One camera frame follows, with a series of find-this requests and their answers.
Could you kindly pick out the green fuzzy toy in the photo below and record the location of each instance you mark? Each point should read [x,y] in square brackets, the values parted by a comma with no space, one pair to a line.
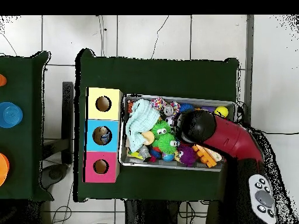
[165,142]

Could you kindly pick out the mint green cloth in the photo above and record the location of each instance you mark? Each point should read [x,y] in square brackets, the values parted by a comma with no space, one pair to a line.
[142,116]

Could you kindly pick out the silver drink can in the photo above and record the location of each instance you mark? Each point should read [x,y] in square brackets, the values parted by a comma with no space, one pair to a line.
[168,110]

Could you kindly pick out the black flat panel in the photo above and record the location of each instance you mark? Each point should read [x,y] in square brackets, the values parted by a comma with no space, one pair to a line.
[67,112]

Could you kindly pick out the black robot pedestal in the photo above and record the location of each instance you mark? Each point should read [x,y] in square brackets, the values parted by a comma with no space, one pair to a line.
[149,213]

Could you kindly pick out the yellow ball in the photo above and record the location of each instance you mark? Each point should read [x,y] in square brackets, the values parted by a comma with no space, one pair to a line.
[222,110]

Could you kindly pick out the dark green table cloth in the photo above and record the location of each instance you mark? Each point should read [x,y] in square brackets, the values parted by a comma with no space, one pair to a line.
[23,81]
[158,77]

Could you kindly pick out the wooden box with three holes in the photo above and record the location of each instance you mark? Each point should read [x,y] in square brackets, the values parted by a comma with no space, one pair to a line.
[107,114]

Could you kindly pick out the purple spiky toy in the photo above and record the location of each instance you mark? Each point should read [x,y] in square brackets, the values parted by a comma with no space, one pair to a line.
[186,156]

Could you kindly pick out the orange toy building block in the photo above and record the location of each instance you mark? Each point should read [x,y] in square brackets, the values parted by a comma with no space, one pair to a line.
[204,157]

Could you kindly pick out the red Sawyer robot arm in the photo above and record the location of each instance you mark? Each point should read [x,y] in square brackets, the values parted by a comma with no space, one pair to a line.
[233,137]

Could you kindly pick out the orange plastic cup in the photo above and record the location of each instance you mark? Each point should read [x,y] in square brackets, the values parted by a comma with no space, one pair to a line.
[2,80]
[3,168]

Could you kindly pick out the blue plastic cup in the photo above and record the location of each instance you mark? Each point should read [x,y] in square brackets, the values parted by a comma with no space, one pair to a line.
[10,114]

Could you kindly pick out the cream knitted cloth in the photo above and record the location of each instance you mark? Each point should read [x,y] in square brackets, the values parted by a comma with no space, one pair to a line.
[216,155]

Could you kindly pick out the blue fuzzy toy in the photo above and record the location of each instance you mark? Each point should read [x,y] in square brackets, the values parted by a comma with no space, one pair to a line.
[186,107]

